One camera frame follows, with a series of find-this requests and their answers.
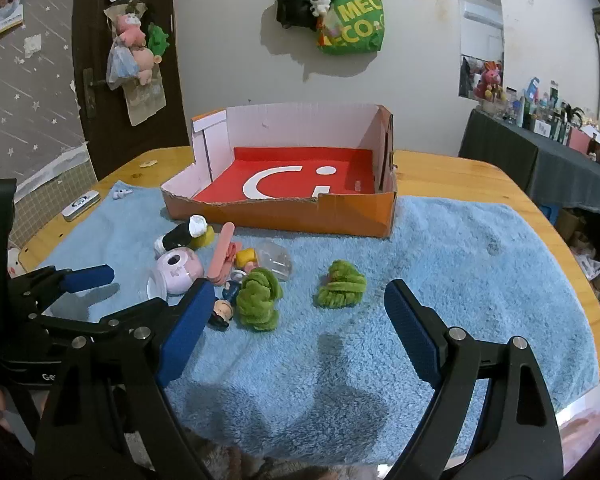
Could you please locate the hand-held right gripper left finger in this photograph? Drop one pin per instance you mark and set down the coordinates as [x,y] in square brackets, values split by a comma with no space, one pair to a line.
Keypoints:
[185,332]

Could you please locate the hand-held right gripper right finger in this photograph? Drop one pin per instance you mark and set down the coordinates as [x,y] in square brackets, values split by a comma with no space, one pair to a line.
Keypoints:
[410,332]

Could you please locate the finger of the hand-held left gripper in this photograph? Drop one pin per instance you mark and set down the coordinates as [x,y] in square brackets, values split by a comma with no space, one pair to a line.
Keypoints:
[90,277]
[100,324]

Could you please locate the black-haired blue figurine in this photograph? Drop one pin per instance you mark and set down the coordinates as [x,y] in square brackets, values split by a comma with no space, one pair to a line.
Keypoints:
[221,312]

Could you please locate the clear plastic capsule half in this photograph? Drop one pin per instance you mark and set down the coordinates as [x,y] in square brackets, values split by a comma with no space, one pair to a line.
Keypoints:
[276,260]
[156,285]

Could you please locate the pink toy camera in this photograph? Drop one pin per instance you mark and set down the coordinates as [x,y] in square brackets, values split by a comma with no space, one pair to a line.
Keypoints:
[180,270]

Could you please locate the green pipe cleaner bundle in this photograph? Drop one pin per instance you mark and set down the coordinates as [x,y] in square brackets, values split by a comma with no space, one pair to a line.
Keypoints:
[341,285]
[260,300]

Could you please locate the pink plastic clip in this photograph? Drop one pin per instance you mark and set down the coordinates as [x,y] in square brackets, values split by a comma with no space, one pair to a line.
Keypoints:
[222,255]

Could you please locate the yellow-haired pink figurine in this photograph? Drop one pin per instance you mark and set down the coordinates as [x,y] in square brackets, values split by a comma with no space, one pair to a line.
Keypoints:
[246,258]

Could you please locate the black and white doll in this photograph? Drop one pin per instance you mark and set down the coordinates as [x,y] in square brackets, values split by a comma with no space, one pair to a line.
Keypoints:
[177,235]

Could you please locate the orange cardboard box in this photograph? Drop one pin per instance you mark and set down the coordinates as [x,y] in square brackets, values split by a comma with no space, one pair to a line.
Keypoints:
[280,220]

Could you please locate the white cat plush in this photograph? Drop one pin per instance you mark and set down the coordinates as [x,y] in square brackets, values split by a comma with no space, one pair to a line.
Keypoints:
[13,262]

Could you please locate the silver remote device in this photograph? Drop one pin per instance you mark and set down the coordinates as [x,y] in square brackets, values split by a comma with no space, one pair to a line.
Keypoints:
[80,206]

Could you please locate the light blue towel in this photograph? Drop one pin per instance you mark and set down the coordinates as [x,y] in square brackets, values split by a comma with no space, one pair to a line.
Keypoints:
[455,270]

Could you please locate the white bunny charm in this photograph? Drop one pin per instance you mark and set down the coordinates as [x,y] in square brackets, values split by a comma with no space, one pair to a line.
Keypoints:
[121,194]

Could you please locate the small paper tag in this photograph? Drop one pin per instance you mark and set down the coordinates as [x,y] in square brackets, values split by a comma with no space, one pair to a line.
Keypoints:
[148,162]

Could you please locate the desk with dark cloth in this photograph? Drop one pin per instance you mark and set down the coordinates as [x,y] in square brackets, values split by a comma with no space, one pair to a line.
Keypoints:
[505,150]

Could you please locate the clear plastic bag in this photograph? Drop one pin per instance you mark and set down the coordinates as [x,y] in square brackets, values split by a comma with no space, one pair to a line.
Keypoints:
[117,67]

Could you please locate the pink pig plush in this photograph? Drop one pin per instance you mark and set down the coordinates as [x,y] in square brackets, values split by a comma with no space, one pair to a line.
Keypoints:
[145,62]

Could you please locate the dark brown door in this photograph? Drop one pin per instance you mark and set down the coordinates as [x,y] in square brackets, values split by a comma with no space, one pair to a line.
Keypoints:
[87,25]

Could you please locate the green plush toy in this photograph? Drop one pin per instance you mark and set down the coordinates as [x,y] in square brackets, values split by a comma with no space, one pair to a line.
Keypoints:
[158,39]

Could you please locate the pink plush toy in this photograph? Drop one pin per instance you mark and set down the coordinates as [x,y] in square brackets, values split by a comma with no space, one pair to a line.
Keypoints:
[129,30]

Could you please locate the pink box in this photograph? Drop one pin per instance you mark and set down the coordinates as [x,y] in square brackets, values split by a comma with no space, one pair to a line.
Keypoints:
[582,141]

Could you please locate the row of cosmetic bottles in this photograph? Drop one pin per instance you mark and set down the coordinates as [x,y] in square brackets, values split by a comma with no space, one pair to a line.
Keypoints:
[545,107]

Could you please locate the white astronaut plush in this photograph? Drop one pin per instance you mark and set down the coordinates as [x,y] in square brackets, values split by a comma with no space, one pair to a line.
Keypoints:
[321,2]

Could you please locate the green snack bag on wall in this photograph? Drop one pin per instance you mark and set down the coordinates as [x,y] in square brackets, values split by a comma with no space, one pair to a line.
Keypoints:
[360,25]

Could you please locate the wall mirror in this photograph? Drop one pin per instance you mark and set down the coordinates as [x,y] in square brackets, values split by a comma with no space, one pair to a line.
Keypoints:
[480,20]

